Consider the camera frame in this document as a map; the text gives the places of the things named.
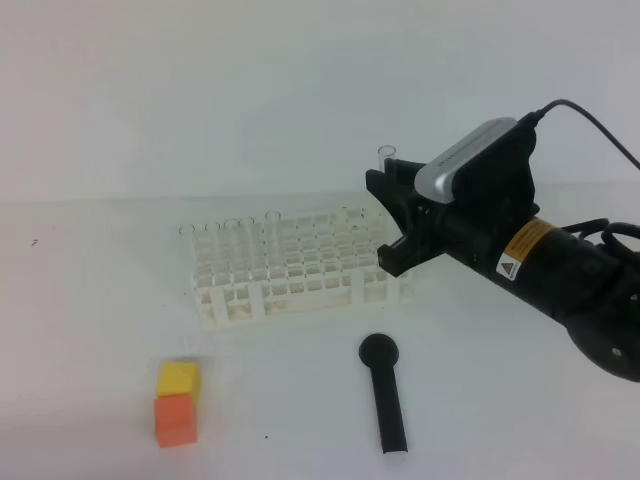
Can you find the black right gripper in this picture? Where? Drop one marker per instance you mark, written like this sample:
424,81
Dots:
494,199

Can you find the yellow foam cube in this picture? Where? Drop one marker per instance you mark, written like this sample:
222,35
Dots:
179,377

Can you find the clear tube in rack far-left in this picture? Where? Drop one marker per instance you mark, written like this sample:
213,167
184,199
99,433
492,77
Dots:
186,236

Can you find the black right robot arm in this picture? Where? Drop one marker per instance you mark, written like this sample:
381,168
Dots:
581,276

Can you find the clear glass test tube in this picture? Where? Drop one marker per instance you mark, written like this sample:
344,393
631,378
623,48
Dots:
385,153

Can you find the white plastic test tube rack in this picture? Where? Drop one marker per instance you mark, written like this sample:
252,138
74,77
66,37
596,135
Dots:
329,261

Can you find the orange foam cube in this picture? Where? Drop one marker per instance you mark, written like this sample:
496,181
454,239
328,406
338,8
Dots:
175,420

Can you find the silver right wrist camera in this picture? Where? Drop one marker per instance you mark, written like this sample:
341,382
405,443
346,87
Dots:
434,181

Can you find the black round-headed scoop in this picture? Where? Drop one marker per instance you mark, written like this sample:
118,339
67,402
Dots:
380,354

